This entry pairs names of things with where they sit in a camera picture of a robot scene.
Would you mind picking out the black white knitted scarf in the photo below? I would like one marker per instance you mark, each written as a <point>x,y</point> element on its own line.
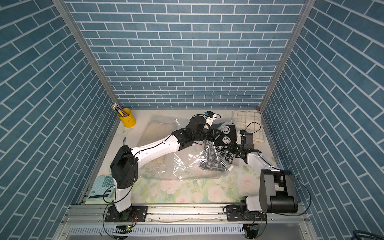
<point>218,151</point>

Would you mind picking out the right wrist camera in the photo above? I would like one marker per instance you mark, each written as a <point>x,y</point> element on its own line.
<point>242,136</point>

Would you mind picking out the beige fluffy scarf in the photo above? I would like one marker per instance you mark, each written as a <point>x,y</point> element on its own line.
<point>156,131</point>

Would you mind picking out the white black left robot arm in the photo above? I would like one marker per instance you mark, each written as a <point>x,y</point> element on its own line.
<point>127,162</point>

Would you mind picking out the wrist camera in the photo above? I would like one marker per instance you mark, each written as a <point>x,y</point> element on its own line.
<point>242,136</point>
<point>209,114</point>

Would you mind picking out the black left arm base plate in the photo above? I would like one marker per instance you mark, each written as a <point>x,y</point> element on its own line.
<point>134,214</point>

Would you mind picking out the clear plastic vacuum bag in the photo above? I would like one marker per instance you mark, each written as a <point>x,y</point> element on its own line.
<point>181,165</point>

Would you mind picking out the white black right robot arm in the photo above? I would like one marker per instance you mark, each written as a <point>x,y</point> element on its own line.
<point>277,193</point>

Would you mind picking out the cream checked folded towel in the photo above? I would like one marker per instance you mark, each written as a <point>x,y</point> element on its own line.
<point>251,122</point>

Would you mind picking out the light green calculator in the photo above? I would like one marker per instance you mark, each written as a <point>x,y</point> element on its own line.
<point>102,191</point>

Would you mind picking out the aluminium front rail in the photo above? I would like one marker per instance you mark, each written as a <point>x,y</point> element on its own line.
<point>178,222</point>

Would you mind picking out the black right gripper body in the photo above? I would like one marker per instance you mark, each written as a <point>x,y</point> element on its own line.
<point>241,150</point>

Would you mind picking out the floral table mat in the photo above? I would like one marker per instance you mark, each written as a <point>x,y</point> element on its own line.
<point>242,180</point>

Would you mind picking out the yellow pen cup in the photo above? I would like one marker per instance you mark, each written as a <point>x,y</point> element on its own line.
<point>127,118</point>

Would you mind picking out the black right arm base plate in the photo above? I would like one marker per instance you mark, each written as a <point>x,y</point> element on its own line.
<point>236,213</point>

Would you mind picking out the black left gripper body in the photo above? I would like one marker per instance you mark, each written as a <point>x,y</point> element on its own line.
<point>204,134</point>

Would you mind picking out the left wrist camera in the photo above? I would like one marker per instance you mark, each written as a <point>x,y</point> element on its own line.
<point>209,114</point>

